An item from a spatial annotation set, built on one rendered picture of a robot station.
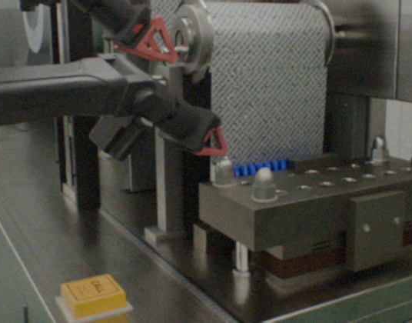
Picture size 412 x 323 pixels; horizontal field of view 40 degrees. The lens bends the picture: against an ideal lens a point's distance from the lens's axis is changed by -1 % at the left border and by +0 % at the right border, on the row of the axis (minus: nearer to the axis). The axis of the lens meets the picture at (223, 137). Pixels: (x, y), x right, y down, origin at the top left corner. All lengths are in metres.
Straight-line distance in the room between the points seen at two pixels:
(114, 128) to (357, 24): 0.53
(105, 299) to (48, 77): 0.30
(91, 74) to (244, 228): 0.29
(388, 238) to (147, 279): 0.37
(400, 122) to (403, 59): 3.22
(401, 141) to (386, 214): 3.36
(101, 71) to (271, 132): 0.38
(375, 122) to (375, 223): 0.50
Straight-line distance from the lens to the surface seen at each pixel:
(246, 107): 0.95
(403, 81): 1.03
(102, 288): 0.80
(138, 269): 0.91
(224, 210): 0.83
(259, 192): 0.79
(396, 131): 4.28
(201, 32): 0.92
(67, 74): 0.69
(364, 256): 0.89
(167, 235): 1.02
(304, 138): 1.04
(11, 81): 0.64
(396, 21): 1.05
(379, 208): 0.88
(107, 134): 0.81
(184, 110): 0.85
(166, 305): 0.80
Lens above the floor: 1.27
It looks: 11 degrees down
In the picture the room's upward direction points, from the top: straight up
